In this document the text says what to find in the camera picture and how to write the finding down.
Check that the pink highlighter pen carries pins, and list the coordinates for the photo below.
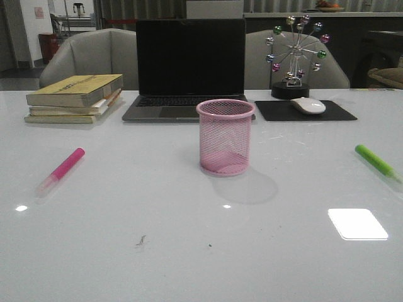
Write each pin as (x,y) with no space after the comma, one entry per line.
(56,175)

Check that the grey laptop computer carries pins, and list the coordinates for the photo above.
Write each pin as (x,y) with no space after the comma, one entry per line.
(184,62)

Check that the white computer mouse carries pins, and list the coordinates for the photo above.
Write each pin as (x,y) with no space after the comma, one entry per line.
(308,106)

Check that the top yellow book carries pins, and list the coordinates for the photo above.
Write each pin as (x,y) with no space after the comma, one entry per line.
(76,91)

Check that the black mouse pad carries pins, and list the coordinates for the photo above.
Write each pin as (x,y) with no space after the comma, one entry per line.
(285,111)

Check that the left grey armchair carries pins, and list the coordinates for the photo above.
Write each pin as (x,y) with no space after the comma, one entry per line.
(108,51)

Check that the green highlighter pen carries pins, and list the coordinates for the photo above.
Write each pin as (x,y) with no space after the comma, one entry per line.
(378,163)

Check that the bottom yellow book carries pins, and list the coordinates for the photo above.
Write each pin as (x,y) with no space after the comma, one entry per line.
(74,119)

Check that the red trash bin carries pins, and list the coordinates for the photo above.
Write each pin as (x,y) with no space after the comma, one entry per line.
(49,46)

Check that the right grey armchair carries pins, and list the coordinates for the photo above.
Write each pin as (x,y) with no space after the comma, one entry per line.
(319,73)

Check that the grey armchair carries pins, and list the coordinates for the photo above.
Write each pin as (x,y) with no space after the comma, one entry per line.
(319,73)
(108,51)

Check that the fruit bowl on counter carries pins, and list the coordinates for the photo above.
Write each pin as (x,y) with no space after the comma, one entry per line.
(327,7)

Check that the brown cushioned seat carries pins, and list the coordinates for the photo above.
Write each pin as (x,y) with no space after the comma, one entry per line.
(390,77)

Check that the middle white book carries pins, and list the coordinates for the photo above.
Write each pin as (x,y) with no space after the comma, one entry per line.
(97,109)

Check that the ferris wheel desk ornament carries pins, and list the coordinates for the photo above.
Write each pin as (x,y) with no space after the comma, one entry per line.
(291,86)

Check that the pink mesh pen holder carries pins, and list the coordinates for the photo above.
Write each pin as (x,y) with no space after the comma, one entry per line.
(225,129)

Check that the yellow book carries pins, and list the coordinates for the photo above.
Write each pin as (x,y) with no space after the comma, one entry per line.
(76,91)
(74,119)

